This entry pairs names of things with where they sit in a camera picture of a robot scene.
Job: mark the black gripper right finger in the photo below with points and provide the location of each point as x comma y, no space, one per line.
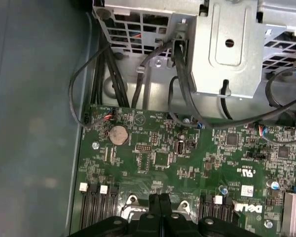
165,205

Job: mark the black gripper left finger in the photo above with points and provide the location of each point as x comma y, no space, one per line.
154,205

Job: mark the CPU socket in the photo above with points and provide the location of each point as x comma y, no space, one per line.
185,207

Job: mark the black RAM slot row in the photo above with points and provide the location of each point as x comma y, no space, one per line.
93,209
218,209

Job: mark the green motherboard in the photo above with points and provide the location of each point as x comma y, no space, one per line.
212,177

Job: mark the silver internal USB port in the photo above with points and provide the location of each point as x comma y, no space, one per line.
179,148

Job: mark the round coin battery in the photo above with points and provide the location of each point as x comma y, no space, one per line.
118,135

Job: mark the silver chipset heatsink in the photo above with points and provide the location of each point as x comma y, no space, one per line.
294,214

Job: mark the silver drive cage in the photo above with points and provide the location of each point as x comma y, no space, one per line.
204,61

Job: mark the black open PC case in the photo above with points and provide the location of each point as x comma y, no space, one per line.
27,98

